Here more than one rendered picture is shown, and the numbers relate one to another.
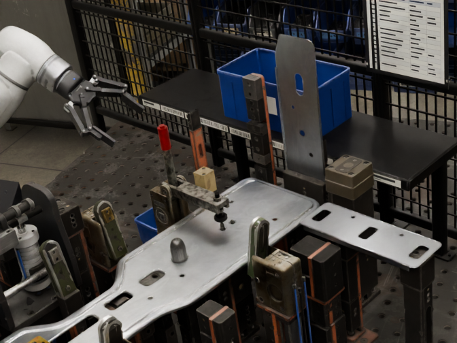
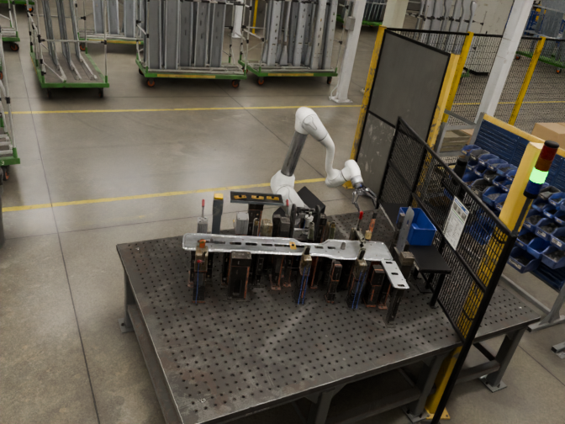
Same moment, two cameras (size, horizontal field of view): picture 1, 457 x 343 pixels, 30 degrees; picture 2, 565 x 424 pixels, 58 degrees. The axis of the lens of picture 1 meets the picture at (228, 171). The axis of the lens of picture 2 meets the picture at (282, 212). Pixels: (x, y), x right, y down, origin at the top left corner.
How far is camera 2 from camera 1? 1.79 m
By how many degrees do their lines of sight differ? 26
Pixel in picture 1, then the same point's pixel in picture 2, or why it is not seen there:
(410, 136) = (438, 260)
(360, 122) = (430, 248)
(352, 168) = (407, 256)
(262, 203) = (377, 250)
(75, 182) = (351, 218)
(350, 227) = (392, 269)
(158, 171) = (378, 230)
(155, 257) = (337, 244)
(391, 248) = (395, 280)
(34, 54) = (353, 172)
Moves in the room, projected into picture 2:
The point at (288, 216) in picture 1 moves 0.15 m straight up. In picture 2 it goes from (380, 257) to (386, 238)
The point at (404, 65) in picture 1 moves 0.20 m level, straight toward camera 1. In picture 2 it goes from (449, 238) to (432, 246)
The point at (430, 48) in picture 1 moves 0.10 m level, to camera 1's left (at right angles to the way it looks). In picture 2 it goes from (456, 236) to (441, 230)
